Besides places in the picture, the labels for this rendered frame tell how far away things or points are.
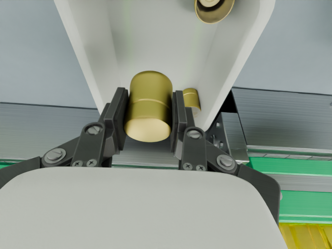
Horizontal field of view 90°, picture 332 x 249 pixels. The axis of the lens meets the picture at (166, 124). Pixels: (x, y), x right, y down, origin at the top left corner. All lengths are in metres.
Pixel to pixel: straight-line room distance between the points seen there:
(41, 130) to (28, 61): 0.13
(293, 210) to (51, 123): 0.44
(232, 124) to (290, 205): 0.13
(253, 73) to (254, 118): 0.08
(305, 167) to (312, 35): 0.19
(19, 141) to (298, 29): 0.50
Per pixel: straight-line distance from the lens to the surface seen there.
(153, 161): 0.33
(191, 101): 0.28
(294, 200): 0.30
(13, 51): 0.38
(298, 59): 0.36
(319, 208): 0.32
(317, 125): 0.38
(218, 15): 0.21
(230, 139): 0.27
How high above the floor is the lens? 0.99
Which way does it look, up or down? 34 degrees down
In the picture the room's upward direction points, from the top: 179 degrees counter-clockwise
